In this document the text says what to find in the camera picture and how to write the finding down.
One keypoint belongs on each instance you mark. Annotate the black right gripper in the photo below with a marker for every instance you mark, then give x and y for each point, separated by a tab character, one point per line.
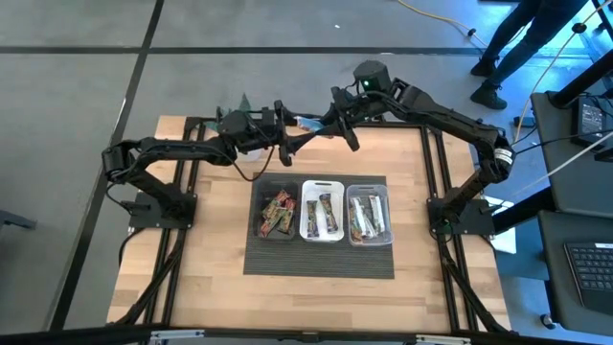
359	109

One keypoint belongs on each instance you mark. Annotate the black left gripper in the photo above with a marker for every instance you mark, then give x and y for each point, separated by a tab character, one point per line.
249	127

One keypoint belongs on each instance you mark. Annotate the blue granola bar red end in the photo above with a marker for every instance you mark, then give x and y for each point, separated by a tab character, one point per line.
309	124

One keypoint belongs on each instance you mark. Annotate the purple Chewy granola bar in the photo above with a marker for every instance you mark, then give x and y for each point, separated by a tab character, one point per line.
312	219
329	214

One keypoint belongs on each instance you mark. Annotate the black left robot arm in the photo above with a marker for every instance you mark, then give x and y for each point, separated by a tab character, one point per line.
167	148

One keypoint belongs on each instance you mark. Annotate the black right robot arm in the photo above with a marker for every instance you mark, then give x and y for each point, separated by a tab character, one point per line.
445	117

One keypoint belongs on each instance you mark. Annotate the white cup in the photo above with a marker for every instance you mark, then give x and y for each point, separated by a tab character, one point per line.
250	154

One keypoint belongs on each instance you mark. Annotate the teal green cloth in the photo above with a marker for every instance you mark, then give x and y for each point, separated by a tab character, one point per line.
245	103

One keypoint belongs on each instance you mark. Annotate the dark smoky plastic bin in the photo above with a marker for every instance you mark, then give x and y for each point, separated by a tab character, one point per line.
261	191

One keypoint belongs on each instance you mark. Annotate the white plastic bin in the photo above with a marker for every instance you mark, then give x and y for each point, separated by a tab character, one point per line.
341	211

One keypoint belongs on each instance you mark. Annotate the clear plastic bin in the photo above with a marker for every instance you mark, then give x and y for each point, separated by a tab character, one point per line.
389	225

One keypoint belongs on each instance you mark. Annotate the dark grey woven mat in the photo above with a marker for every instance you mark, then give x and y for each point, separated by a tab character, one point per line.
316	261

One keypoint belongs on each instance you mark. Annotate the dark grey desk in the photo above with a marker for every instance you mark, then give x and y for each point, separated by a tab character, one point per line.
565	182
555	287

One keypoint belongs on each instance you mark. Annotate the person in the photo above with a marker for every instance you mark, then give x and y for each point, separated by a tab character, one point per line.
551	24

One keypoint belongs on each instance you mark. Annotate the black electronic box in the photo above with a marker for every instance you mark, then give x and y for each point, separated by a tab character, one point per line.
589	122

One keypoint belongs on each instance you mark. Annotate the black caster wheel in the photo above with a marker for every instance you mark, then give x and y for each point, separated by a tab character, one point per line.
548	321

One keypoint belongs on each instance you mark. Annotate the black keyboard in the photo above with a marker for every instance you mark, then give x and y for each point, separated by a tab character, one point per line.
594	273

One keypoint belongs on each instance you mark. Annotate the grey chair base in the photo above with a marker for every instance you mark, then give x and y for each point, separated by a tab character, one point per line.
16	220

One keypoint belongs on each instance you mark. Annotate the black aluminium table frame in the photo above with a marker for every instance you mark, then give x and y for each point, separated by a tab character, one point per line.
249	336

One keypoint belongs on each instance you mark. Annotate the silver metal bracket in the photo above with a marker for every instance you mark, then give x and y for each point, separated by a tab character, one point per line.
443	340
177	334

